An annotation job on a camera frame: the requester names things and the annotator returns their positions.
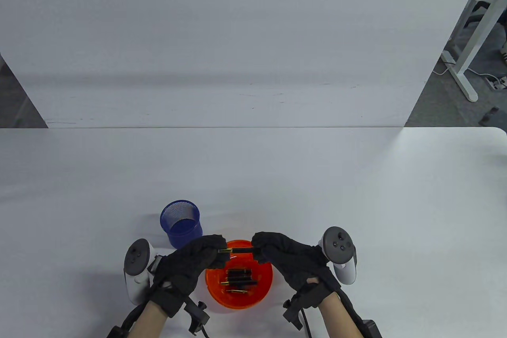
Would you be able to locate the white desk frame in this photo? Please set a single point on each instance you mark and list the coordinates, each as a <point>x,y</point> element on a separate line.
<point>468,92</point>

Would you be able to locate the grey power strip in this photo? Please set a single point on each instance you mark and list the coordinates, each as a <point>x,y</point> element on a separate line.
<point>497,83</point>

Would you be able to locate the black office chair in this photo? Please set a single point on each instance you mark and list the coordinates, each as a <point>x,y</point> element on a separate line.
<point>477,7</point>

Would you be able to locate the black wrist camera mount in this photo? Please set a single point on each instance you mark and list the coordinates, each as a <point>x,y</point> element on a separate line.
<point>294,312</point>
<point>196,313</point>

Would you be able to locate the person's left hand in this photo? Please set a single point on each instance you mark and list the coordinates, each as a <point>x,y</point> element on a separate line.
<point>182,266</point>

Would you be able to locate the white partition board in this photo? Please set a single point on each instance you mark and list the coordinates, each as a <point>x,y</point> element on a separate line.
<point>237,37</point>

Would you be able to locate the person's right hand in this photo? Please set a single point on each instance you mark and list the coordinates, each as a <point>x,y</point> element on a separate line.
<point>301,266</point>

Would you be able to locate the pile of fountain pen components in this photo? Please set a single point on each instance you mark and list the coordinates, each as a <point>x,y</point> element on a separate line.
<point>239,273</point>

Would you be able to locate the person's right forearm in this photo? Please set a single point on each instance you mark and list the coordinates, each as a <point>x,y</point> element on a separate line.
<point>340,320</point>

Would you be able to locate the orange plastic bowl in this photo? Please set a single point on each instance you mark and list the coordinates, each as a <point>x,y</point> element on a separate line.
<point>237,301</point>

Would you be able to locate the grey and white controller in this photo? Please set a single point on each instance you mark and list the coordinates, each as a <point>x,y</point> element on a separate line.
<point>338,243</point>
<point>137,258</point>

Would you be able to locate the blue mesh pen holder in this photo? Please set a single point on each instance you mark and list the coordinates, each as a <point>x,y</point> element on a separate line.
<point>178,215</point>

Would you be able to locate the person's left forearm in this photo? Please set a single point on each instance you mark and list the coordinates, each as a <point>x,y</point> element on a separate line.
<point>148,324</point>

